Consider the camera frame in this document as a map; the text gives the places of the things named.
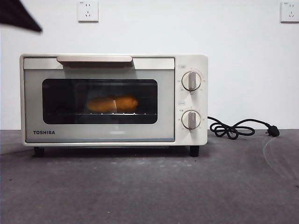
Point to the white wall socket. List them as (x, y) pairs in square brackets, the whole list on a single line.
[(290, 12), (88, 12)]

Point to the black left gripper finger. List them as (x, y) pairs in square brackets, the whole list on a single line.
[(16, 14)]

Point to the cream Toshiba toaster oven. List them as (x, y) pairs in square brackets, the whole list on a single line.
[(191, 63)]

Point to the cream temperature knob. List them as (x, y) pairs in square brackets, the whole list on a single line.
[(191, 80)]

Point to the cream timer knob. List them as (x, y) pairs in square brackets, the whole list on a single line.
[(191, 120)]

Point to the black oven foot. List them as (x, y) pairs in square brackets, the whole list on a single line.
[(39, 151), (194, 151)]

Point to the yellow corn cob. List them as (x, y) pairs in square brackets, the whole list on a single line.
[(100, 103)]

